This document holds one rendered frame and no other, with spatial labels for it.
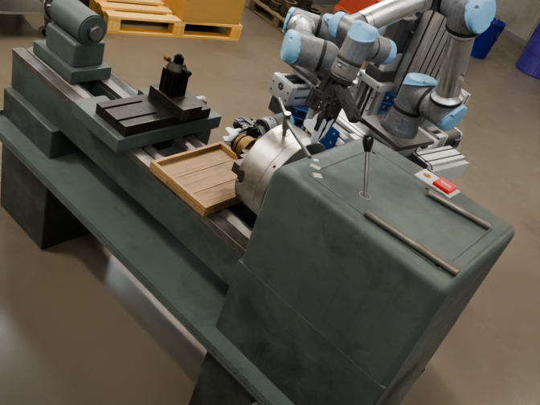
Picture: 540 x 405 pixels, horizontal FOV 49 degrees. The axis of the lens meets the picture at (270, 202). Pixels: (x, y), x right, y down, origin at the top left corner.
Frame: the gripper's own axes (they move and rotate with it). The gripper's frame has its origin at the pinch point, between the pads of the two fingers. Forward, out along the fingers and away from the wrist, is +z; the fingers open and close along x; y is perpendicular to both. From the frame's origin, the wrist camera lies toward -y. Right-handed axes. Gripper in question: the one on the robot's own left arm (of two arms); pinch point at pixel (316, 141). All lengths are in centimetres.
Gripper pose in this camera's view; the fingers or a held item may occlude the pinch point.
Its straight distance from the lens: 174.0
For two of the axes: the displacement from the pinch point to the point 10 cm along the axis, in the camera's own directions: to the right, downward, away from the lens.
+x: -5.8, 1.1, -8.1
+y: -7.1, -5.6, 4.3
